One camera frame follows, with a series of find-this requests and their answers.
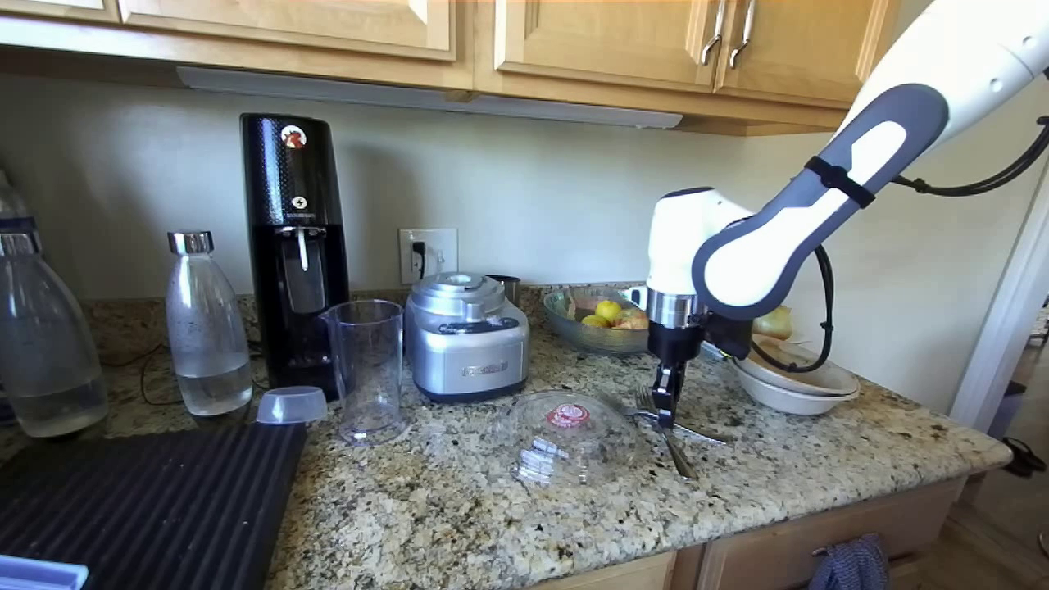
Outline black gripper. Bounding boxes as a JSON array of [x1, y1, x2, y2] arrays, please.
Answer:
[[650, 321, 707, 432]]

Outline glass fruit bowl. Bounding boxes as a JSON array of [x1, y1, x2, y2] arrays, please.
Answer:
[[538, 283, 656, 357]]

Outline clear glass bowl pink label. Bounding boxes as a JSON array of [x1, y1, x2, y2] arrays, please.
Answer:
[[511, 389, 658, 495]]

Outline large yellow onion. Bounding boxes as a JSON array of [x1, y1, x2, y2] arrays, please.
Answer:
[[751, 304, 797, 340]]

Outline wooden lower cabinets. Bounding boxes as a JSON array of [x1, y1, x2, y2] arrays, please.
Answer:
[[535, 473, 978, 590]]

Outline wooden cabinets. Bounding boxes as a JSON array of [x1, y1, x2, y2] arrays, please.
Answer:
[[535, 473, 978, 590], [0, 0, 902, 140]]

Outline silver kitchen appliance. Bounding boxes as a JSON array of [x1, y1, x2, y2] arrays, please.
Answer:
[[402, 269, 535, 408]]

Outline dark hanging towel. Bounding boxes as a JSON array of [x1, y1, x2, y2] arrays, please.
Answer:
[[808, 534, 895, 590]]

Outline small clear plastic lid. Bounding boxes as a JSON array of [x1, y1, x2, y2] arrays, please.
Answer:
[[254, 383, 330, 429]]

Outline black soda maker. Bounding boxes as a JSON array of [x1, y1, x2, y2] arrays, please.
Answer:
[[238, 113, 353, 402]]

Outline clear bottle silver cap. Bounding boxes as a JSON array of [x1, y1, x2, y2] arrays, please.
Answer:
[[163, 229, 255, 423]]

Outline wooden upper cabinets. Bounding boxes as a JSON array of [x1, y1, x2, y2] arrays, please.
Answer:
[[0, 0, 902, 140]]

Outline black ribbed drying mat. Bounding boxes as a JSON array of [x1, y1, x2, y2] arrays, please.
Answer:
[[0, 423, 307, 590]]

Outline large clear bottle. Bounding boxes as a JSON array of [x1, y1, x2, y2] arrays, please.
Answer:
[[0, 216, 110, 444]]

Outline pale blue container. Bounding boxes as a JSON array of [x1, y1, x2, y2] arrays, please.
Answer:
[[0, 554, 91, 590]]

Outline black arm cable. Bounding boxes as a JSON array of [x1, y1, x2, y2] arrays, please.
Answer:
[[776, 113, 1049, 376]]

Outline white wall outlet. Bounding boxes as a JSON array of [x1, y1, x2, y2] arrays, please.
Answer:
[[397, 227, 463, 288]]

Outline white door frame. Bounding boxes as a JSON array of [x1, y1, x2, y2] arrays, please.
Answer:
[[947, 162, 1049, 435]]

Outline silver cabinet handle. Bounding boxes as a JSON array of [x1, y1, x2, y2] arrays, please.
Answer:
[[726, 0, 759, 72], [694, 0, 731, 72]]

